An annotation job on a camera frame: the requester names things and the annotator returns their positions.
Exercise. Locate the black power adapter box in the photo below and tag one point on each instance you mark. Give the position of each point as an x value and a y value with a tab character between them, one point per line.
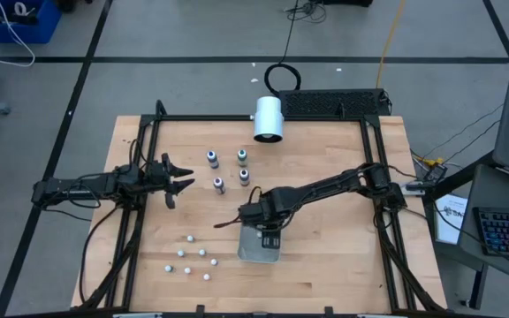
435	173

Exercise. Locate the white roll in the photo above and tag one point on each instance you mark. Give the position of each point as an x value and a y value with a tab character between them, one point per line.
19	8

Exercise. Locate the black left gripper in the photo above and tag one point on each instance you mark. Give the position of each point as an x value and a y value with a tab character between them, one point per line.
159	176

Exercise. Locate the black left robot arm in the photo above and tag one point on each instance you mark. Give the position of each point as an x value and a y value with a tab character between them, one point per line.
82	187

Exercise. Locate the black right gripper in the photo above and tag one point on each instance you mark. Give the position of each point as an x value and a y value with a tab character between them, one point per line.
268	212

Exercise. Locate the grey metal tray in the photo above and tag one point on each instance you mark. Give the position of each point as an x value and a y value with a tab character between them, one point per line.
250	254

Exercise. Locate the small bottle green cap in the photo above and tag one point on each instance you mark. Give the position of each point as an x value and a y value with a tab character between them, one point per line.
242	157

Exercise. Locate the black box edge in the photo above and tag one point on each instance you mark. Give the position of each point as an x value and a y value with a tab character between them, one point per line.
347	2

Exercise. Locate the white printed paper sheet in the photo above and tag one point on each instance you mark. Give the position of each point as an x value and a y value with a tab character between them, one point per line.
451	221

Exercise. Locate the white cylindrical camera housing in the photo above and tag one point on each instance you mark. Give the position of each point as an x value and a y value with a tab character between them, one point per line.
268	117

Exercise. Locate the small bottle dark cap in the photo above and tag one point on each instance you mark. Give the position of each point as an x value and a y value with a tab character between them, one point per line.
244	177

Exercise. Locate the yellow plug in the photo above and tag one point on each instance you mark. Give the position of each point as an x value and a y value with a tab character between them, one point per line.
432	161

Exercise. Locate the large blue plastic bin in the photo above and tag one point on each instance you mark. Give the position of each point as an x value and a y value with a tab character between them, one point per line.
38	26

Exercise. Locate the black floor object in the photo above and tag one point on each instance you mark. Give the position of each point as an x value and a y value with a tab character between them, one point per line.
66	4

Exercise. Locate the black aluminium table frame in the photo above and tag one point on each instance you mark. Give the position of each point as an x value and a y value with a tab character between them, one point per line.
219	118

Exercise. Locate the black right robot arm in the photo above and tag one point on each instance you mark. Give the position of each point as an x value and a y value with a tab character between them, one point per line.
325	185

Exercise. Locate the black desk leg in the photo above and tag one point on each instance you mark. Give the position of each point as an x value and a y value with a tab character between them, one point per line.
477	287

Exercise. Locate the small bottle blue cap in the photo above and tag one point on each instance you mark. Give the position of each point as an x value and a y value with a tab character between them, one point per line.
212	160

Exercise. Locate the black diagonal desk brace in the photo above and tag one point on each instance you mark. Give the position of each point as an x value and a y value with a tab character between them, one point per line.
462	176

